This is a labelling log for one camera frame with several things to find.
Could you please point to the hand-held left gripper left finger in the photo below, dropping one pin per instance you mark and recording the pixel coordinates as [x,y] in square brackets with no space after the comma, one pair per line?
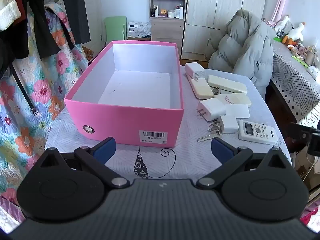
[106,150]

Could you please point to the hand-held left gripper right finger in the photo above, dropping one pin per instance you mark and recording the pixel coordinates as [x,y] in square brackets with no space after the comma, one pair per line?
[221,152]

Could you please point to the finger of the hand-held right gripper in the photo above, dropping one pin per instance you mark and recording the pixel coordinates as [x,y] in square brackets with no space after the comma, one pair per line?
[301,131]

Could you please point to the pink cardboard box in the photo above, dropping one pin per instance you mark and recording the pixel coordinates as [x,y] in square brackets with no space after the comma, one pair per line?
[125,122]

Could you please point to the white air conditioner remote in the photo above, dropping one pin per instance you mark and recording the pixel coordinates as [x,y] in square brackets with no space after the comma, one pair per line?
[260,133]

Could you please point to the cream power bank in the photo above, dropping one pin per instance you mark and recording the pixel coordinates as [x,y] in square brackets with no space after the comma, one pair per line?
[237,99]
[202,90]

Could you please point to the silver keys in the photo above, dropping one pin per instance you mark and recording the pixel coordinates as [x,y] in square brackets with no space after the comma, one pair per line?
[208,137]

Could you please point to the small white charger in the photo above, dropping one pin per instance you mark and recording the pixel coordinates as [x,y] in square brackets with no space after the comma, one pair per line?
[228,124]

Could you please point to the white charger with prongs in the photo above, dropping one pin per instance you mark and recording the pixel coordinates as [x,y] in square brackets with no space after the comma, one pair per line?
[211,108]

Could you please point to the geometric patterned cover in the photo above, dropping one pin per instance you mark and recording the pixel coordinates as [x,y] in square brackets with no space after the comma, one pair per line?
[295,80]

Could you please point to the cream flat power bank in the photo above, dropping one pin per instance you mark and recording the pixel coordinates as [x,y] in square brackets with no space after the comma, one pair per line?
[202,90]

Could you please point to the white rectangular charger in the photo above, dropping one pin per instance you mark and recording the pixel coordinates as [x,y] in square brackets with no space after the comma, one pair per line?
[193,70]

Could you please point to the floral quilt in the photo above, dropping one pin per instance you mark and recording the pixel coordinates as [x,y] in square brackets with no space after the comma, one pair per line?
[37,92]

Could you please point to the white plush goose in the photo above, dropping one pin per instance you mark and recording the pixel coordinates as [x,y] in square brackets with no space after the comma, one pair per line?
[283,25]
[297,33]

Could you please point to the grey puffer jacket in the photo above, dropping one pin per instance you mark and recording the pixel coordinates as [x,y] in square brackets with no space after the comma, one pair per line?
[245,47]

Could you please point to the black belt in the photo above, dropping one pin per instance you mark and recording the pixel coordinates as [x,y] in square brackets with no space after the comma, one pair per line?
[23,90]

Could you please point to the light wooden wardrobe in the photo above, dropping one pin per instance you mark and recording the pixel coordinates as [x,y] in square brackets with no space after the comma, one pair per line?
[200,37]

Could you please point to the green folding stool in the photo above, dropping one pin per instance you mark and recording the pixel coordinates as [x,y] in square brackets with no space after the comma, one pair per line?
[115,28]

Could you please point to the plastic wrapped packets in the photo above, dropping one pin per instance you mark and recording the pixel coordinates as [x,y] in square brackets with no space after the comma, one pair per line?
[138,28]

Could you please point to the black hanging garment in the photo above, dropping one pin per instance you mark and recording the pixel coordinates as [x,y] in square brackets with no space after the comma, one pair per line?
[45,35]

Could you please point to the pink curtain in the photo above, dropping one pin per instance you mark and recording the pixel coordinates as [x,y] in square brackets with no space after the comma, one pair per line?
[281,0]

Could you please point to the wooden shelf cabinet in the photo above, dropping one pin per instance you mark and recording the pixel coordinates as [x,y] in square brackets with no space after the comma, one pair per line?
[166,28]

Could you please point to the black hanging coat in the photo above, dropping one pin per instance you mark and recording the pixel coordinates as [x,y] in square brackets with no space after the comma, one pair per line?
[75,10]

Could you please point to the white lotion bottle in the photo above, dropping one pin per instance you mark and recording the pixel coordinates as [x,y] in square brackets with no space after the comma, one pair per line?
[177,12]

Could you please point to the white fleece garment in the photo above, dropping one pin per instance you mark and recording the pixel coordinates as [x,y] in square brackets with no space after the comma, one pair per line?
[8,15]

